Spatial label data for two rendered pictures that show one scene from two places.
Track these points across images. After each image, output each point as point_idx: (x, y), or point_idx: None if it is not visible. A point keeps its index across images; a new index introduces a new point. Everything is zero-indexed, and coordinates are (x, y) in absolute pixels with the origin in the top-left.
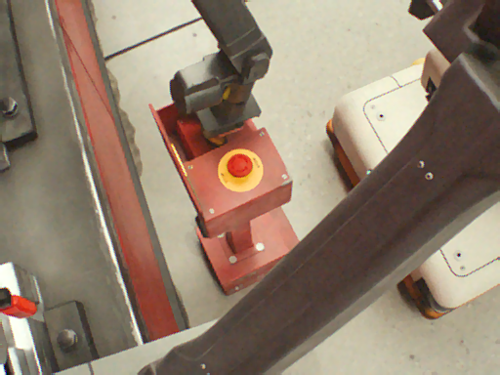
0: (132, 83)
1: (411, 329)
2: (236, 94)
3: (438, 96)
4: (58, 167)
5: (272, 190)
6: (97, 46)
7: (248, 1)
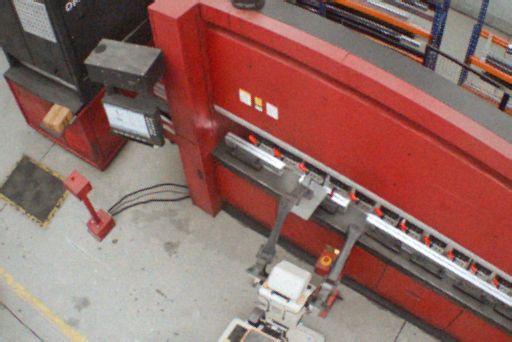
0: (391, 320)
1: None
2: None
3: (297, 195)
4: None
5: (317, 261)
6: (409, 319)
7: None
